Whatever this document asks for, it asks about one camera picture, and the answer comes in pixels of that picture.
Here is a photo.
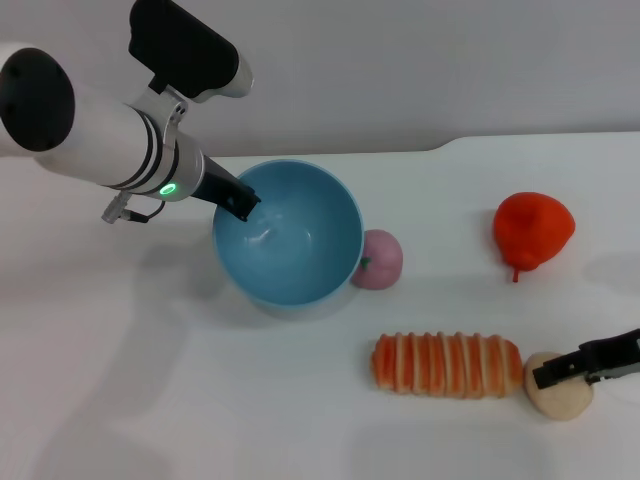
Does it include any red pear toy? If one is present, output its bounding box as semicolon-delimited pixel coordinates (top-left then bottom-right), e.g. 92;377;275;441
493;191;577;284

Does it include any orange striped bread loaf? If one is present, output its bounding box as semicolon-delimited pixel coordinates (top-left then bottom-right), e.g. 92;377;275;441
370;330;524;402

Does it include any beige egg yolk pastry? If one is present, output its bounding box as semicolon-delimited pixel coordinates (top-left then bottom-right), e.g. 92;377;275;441
522;351;594;422

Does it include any silver plug with black cable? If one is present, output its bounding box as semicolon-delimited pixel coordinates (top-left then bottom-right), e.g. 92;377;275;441
100;193;169;224

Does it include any pink round fruit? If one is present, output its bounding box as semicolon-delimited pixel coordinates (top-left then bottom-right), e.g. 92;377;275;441
349;228;405;291

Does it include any blue bowl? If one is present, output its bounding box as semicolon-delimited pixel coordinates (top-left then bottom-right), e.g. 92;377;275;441
211;158;365;319

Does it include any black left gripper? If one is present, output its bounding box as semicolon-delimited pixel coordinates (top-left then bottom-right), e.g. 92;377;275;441
191;157;263;223

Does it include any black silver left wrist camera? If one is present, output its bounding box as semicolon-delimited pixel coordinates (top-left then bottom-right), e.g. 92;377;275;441
127;0;255;132

